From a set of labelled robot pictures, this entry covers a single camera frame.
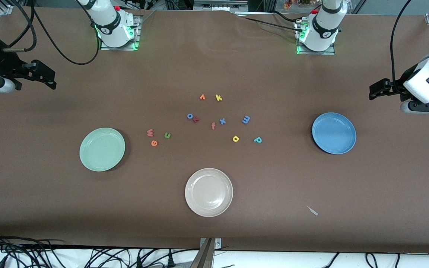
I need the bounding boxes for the long black base cable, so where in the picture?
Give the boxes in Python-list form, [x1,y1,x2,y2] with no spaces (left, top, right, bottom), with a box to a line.
[241,16,301,32]

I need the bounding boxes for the black right arm loop cable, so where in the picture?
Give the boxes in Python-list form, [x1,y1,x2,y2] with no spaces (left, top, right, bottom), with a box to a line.
[26,0,101,66]

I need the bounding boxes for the short black base cable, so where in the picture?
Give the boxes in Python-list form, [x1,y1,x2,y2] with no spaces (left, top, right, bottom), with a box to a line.
[272,10,301,23]

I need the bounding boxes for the beige plate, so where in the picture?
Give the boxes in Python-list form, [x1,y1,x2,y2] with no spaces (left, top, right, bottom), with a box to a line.
[185,168,233,217]

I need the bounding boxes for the grey metal box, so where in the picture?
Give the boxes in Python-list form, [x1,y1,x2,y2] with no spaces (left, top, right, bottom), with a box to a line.
[193,0,248,12]

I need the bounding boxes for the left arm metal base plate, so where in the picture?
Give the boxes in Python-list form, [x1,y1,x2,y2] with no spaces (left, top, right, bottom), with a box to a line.
[296,20,336,55]

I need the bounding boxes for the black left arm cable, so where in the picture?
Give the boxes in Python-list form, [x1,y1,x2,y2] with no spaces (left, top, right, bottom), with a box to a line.
[390,0,412,93]

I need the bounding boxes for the blue plate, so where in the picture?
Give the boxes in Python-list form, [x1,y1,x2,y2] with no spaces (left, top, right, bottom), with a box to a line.
[312,112,357,154]

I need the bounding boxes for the green plate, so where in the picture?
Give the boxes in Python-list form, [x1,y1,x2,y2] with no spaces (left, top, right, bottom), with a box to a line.
[79,128,126,172]

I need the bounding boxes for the orange flowers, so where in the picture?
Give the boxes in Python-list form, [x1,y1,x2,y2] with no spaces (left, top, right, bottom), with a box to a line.
[283,0,312,10]

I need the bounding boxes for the silver table edge bracket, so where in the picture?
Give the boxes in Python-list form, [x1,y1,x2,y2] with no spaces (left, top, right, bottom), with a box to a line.
[200,238,222,250]

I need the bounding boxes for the black cable with gold plug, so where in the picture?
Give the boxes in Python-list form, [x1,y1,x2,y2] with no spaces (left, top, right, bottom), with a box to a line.
[2,0,37,52]

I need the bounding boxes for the brown table cover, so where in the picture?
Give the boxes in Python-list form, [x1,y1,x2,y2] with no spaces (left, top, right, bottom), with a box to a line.
[0,6,429,253]

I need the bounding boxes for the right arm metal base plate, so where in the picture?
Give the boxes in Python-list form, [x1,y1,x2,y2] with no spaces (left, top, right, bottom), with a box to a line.
[100,16,141,51]

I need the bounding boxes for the grey metal bar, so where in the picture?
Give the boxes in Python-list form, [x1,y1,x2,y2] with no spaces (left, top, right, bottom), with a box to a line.
[189,238,215,268]

